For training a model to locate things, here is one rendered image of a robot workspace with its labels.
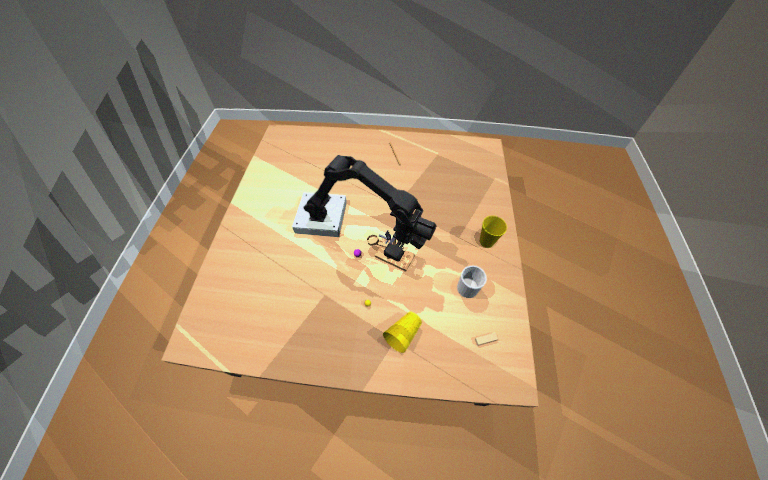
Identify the grey cylindrical cup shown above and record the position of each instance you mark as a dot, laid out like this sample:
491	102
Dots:
471	281

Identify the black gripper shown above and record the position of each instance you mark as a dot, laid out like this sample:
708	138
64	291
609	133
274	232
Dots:
394	251

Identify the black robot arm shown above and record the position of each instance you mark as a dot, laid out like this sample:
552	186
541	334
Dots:
401	203

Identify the yellow open cup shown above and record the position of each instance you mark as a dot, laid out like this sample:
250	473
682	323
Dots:
493	229
402	333

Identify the small tan wooden block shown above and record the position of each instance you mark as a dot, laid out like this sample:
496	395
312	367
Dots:
486	339

